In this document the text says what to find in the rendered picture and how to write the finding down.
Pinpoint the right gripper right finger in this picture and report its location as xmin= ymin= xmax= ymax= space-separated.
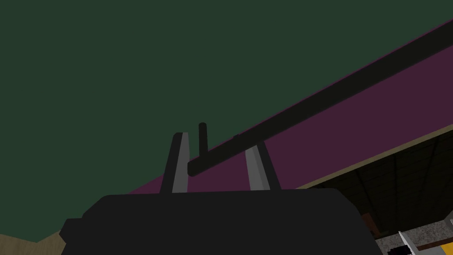
xmin=245 ymin=141 xmax=282 ymax=192

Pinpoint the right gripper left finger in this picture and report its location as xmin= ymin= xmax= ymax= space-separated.
xmin=160 ymin=132 xmax=191 ymax=195

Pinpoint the black bar handle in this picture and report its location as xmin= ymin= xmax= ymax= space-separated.
xmin=187 ymin=19 xmax=453 ymax=178

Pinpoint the purple appliance door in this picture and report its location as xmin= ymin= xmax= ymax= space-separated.
xmin=129 ymin=18 xmax=453 ymax=195

